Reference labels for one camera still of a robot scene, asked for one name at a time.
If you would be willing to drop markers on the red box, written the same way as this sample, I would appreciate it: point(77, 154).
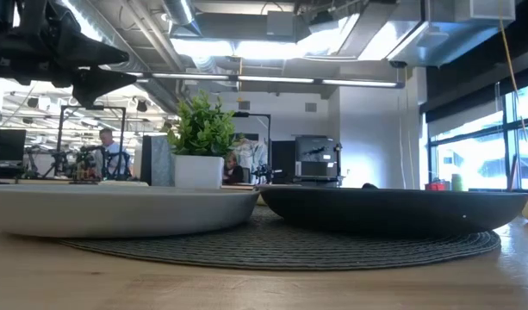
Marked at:
point(436, 186)

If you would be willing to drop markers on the green bottle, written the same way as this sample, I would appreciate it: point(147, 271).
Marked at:
point(457, 183)

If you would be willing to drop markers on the large rectangular silver duct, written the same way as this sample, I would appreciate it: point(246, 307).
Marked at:
point(449, 30)

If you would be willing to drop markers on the white hanging garment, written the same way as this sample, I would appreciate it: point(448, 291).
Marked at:
point(252, 153)

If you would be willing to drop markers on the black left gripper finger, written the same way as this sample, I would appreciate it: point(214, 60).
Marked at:
point(97, 84)
point(87, 53)

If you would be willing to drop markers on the person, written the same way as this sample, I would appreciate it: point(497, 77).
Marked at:
point(113, 150)
point(232, 171)

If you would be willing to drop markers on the black round plate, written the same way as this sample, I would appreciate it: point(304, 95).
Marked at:
point(388, 211)

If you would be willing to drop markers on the green plant in white pot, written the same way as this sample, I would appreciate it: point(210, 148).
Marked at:
point(199, 168)

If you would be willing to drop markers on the long ceiling light fixture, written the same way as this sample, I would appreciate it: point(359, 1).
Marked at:
point(272, 79)

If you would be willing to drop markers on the black cabinet machine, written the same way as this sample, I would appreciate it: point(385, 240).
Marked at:
point(315, 161)

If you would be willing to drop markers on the grey partition panel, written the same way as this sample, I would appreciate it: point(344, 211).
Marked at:
point(158, 161)

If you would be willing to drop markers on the round grey woven placemat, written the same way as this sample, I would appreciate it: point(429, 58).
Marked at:
point(268, 249)

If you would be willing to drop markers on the small background robot arm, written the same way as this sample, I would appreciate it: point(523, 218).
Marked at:
point(86, 165)

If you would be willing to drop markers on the black computer monitor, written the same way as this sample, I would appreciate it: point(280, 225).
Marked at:
point(5, 148)

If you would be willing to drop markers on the tall black metal rig frame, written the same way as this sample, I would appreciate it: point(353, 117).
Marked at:
point(122, 129)

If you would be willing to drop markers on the round silver ventilation duct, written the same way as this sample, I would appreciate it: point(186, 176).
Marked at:
point(179, 15)

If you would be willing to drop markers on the grey round plate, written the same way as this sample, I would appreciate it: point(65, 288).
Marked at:
point(117, 211)

